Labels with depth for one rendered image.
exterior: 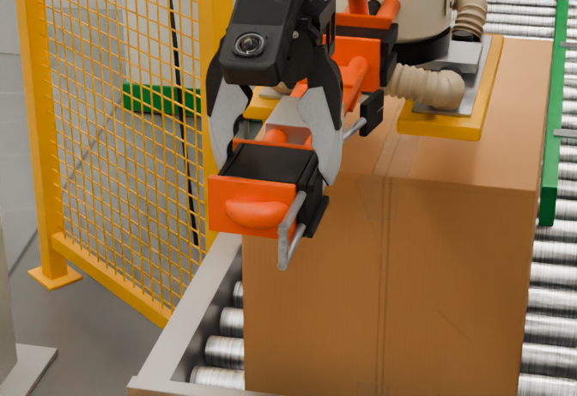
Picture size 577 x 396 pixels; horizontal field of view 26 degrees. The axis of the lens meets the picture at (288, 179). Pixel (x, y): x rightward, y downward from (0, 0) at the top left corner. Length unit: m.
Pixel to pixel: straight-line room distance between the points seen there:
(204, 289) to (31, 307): 1.20
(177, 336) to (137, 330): 1.13
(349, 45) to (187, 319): 0.81
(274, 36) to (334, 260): 0.84
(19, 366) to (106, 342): 0.22
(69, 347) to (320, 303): 1.37
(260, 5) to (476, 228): 0.79
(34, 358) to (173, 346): 1.09
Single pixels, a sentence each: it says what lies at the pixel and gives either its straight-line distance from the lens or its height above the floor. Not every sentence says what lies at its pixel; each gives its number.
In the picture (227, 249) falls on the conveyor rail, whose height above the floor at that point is 0.59.
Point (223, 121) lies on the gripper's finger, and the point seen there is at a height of 1.26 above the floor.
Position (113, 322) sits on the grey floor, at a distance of 3.15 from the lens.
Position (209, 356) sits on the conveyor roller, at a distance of 2.05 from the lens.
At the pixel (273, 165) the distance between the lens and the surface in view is 1.05.
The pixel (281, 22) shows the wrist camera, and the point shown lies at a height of 1.37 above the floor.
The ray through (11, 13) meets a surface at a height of 0.17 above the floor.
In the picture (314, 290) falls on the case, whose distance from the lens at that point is 1.78.
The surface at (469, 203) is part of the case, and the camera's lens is 1.67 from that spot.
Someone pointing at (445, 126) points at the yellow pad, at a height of 1.09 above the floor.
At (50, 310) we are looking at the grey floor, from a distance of 3.23.
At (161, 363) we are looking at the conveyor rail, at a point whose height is 0.60.
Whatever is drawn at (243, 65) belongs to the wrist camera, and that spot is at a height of 1.34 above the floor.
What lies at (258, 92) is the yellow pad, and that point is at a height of 1.09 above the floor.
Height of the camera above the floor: 1.67
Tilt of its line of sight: 26 degrees down
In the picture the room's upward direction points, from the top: straight up
